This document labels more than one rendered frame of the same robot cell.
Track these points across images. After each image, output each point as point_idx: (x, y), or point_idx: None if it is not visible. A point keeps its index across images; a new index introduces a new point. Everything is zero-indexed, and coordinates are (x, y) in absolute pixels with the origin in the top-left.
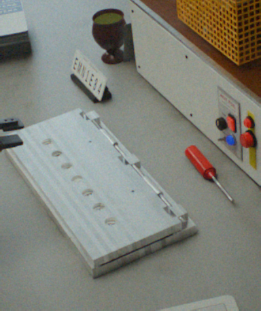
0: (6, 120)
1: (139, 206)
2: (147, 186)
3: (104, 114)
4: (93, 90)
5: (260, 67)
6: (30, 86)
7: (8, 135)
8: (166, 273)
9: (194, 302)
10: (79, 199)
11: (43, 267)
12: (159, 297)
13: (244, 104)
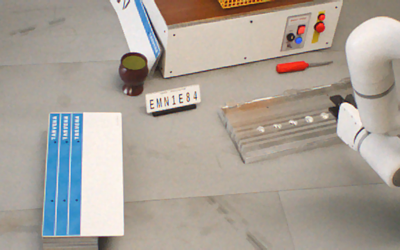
0: (339, 98)
1: (343, 94)
2: (323, 88)
3: (212, 105)
4: (188, 102)
5: None
6: (155, 142)
7: (332, 110)
8: None
9: None
10: (331, 120)
11: None
12: None
13: (316, 10)
